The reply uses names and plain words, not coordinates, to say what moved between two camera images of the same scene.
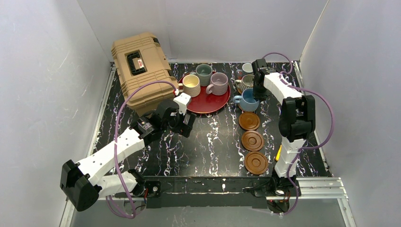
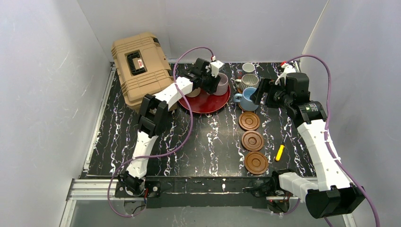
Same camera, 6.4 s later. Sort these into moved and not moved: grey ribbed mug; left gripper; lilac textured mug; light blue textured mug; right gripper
Moved: right gripper; left gripper
Not moved: light blue textured mug; lilac textured mug; grey ribbed mug
